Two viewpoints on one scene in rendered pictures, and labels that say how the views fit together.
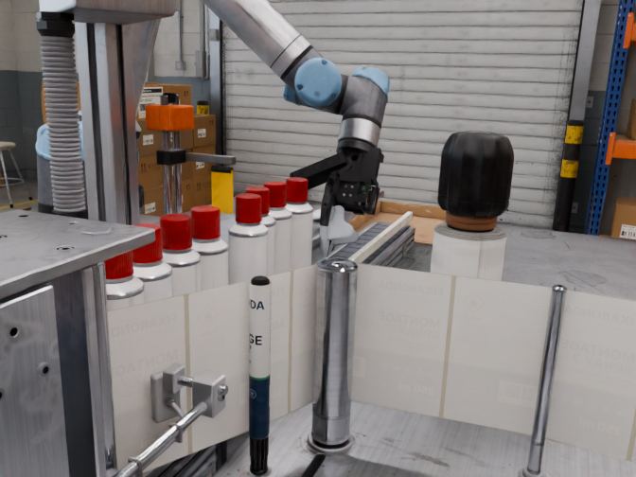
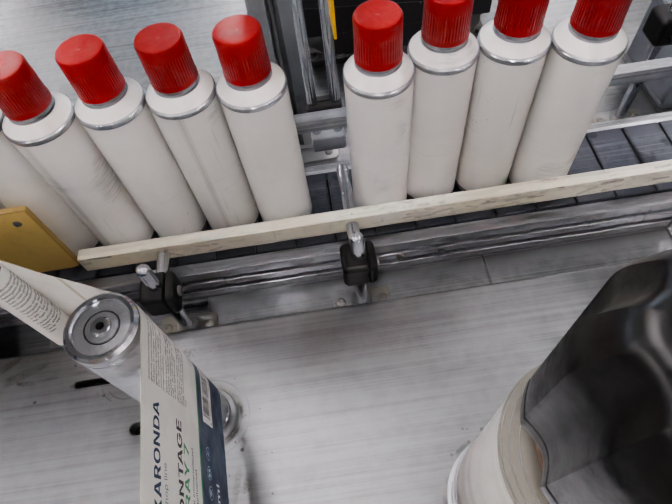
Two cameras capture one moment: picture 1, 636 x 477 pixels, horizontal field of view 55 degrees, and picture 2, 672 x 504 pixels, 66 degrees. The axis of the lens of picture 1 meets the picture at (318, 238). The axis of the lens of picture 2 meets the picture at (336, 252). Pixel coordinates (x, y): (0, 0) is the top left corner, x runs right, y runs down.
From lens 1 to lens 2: 63 cm
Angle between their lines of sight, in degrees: 66
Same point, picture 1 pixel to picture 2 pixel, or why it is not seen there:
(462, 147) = (592, 351)
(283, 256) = (490, 120)
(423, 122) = not seen: outside the picture
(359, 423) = (266, 429)
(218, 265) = (242, 125)
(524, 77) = not seen: outside the picture
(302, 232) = (561, 93)
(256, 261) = (363, 129)
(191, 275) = (174, 131)
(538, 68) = not seen: outside the picture
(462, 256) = (493, 476)
